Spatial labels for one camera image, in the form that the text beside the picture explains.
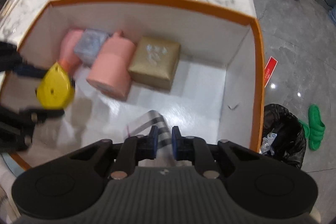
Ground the yellow tape measure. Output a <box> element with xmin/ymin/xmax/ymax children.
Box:
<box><xmin>36</xmin><ymin>63</ymin><xmax>75</xmax><ymax>110</ymax></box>

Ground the gold square gift box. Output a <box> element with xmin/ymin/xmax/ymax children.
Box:
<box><xmin>128</xmin><ymin>36</ymin><xmax>181</xmax><ymax>90</ymax></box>

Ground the small pink cup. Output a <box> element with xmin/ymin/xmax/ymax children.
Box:
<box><xmin>58</xmin><ymin>29</ymin><xmax>84</xmax><ymax>76</ymax></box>

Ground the clear plastic box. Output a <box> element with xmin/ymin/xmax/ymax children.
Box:
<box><xmin>74</xmin><ymin>29</ymin><xmax>109</xmax><ymax>67</ymax></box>

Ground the pink cylindrical bottle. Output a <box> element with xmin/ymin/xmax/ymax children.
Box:
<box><xmin>87</xmin><ymin>30</ymin><xmax>136</xmax><ymax>100</ymax></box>

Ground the large orange storage box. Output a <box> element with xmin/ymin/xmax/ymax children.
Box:
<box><xmin>11</xmin><ymin>0</ymin><xmax>264</xmax><ymax>170</ymax></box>

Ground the black trash bag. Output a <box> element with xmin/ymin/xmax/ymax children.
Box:
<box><xmin>259</xmin><ymin>104</ymin><xmax>306</xmax><ymax>169</ymax></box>

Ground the red paper sign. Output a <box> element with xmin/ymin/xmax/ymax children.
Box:
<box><xmin>264</xmin><ymin>56</ymin><xmax>278</xmax><ymax>87</ymax></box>

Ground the green slipper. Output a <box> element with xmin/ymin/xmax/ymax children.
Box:
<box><xmin>299</xmin><ymin>104</ymin><xmax>326</xmax><ymax>151</ymax></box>

